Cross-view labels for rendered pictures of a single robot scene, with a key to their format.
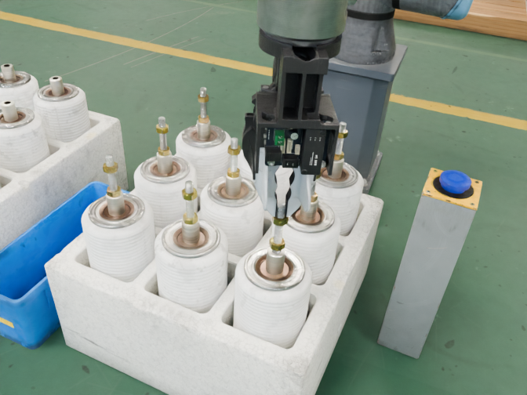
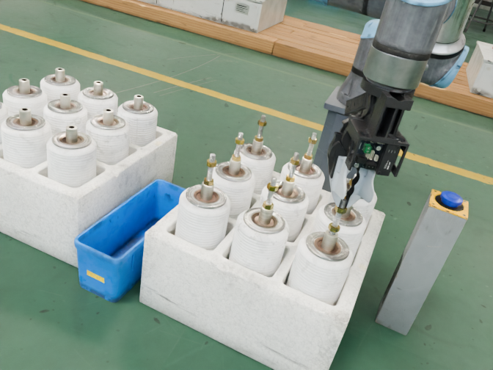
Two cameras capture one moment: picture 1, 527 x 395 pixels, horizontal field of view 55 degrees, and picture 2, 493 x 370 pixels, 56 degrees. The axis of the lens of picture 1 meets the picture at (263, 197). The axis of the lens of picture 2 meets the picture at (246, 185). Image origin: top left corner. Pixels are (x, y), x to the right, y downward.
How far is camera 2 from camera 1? 26 cm
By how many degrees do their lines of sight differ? 7
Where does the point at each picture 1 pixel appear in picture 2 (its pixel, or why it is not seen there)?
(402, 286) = (403, 275)
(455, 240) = (448, 241)
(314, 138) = (391, 150)
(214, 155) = (265, 167)
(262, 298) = (321, 265)
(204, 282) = (272, 253)
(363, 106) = not seen: hidden behind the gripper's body
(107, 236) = (202, 213)
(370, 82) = not seen: hidden behind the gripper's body
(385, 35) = not seen: hidden behind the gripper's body
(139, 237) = (222, 217)
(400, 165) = (380, 194)
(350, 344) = (355, 321)
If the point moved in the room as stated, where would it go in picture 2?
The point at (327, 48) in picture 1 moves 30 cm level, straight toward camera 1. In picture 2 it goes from (408, 95) to (475, 227)
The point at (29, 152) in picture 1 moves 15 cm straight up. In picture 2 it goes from (118, 150) to (121, 86)
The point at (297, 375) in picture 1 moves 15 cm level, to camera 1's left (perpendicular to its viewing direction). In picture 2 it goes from (342, 324) to (251, 309)
